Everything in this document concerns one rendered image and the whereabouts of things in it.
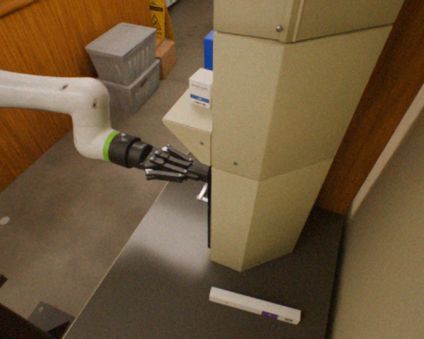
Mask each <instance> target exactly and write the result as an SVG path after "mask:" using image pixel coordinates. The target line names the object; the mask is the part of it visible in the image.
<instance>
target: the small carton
mask: <svg viewBox="0 0 424 339"><path fill-rule="evenodd" d="M189 91H190V102H191V103H193V104H195V105H199V106H202V107H205V108H208V109H210V108H211V107H212V106H213V72H212V71H209V70H206V69H199V70H198V71H197V72H196V73H195V74H194V75H193V76H192V77H191V78H190V79H189Z"/></svg>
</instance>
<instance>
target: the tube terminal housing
mask: <svg viewBox="0 0 424 339"><path fill-rule="evenodd" d="M392 27H393V23H390V24H386V25H379V26H375V27H371V28H364V29H360V30H353V31H349V32H343V33H338V34H334V35H327V36H323V37H316V38H312V39H308V40H301V41H297V42H291V43H284V42H279V41H278V40H275V39H270V38H265V37H255V36H249V35H240V34H235V33H228V32H219V31H215V32H214V33H213V108H212V167H211V260H212V261H215V262H217V263H219V264H222V265H224V266H227V267H229V268H232V269H234V270H237V271H239V272H242V271H244V270H247V269H250V268H253V267H255V266H258V265H261V264H263V263H266V262H268V261H271V260H273V259H275V258H278V257H281V256H284V255H286V254H289V253H291V252H293V249H294V247H295V245H296V243H297V240H298V238H299V236H300V233H301V231H302V229H303V227H304V225H305V223H306V220H307V218H308V216H309V214H310V211H311V209H312V206H313V205H314V202H315V200H316V198H317V196H318V194H319V191H320V189H321V187H322V184H323V182H324V180H325V177H326V175H327V173H328V171H329V168H330V166H331V164H332V162H333V160H334V157H335V155H336V152H337V150H338V148H339V146H340V144H341V141H342V140H343V137H344V135H345V133H346V130H347V127H348V124H349V122H350V120H351V117H352V116H353V113H354V111H355V109H356V107H357V106H358V103H359V101H360V98H361V96H362V94H363V92H364V89H365V87H366V85H367V82H368V81H369V79H370V76H371V74H372V72H373V69H374V67H375V65H376V63H377V60H378V59H379V56H380V54H381V52H382V49H383V47H384V45H385V42H386V41H387V38H388V36H389V33H390V32H391V29H392Z"/></svg>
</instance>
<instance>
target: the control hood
mask: <svg viewBox="0 0 424 339"><path fill-rule="evenodd" d="M212 108H213V106H212V107H211V108H210V109H208V108H205V107H202V106H199V105H195V104H193V103H191V102H190V91H189V89H188V90H187V91H186V92H185V94H183V96H182V97H181V98H180V99H179V100H178V101H177V103H176V104H175V105H174V107H173V108H172V109H171V110H170V111H169V112H168V113H167V114H166V116H165V117H164V118H163V123H164V125H166V127H168V128H169V130H171V132H173V134H174V135H176V137H178V139H179V140H180V141H181V142H182V143H183V144H184V145H185V146H186V147H187V148H188V149H189V150H190V151H191V152H192V154H193V155H194V156H195V157H196V158H197V159H198V160H199V161H200V162H201V163H203V164H205V165H209V166H211V165H212Z"/></svg>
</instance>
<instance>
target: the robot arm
mask: <svg viewBox="0 0 424 339"><path fill-rule="evenodd" d="M0 108H11V109H31V110H38V111H44V112H53V113H62V114H68V115H71V116H72V119H73V134H74V143H75V146H76V148H77V150H78V151H79V153H81V154H82V155H84V156H86V157H89V158H92V159H100V160H105V161H108V162H111V163H114V164H116V165H120V166H122V167H126V168H132V167H135V168H138V169H140V170H144V171H145V176H146V179H147V180H151V179H159V180H165V181H171V182H176V183H182V182H183V180H184V179H185V180H188V179H193V180H195V181H198V180H200V181H202V182H204V183H208V171H206V170H204V169H203V168H202V167H198V166H196V165H193V158H191V157H189V156H188V155H185V154H184V153H182V152H180V151H178V150H177V149H175V148H173V147H172V146H171V145H170V144H169V143H168V144H167V145H166V146H167V147H165V148H154V147H153V146H152V145H150V144H148V143H144V142H141V139H140V138H138V137H135V136H131V135H129V134H126V133H122V132H119V131H115V130H113V129H112V128H111V127H112V125H111V120H110V94H109V92H108V90H107V88H106V87H105V85H104V84H103V83H102V82H100V81H99V80H97V79H94V78H57V77H49V76H35V75H29V74H24V73H14V72H10V71H3V70H0ZM166 153H167V154H166ZM170 155H171V156H172V157H171V156H170Z"/></svg>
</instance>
